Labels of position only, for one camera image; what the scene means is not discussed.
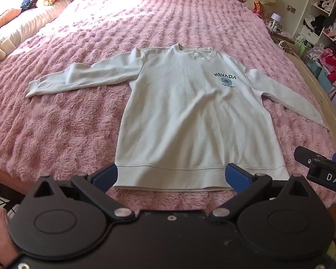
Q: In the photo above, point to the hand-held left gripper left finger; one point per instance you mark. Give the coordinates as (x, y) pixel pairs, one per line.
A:
(105, 176)

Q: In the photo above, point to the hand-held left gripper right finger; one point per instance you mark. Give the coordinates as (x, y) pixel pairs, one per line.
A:
(236, 174)

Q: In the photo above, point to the white printed sweatshirt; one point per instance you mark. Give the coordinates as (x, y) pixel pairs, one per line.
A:
(179, 112)

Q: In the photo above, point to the pile of assorted clothes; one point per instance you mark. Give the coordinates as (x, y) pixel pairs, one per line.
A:
(329, 58)

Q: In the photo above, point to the pink fluffy blanket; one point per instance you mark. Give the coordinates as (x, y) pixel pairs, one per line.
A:
(72, 117)

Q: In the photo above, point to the small white table lamp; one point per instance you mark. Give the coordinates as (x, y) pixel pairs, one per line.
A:
(275, 19)

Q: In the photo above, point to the white shelf unit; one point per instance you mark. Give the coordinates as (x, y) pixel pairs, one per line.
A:
(322, 11)

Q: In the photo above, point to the red snack bag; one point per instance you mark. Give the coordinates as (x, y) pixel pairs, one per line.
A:
(258, 7)

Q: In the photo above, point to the cream bedside cabinet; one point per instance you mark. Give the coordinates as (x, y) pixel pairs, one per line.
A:
(264, 2)

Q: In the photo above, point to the orange plush toy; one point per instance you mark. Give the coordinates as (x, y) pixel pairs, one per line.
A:
(46, 0)

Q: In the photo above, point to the wooden bed frame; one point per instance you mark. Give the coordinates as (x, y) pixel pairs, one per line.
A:
(324, 95)

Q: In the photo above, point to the wall socket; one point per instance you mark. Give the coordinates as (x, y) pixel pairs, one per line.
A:
(290, 9)

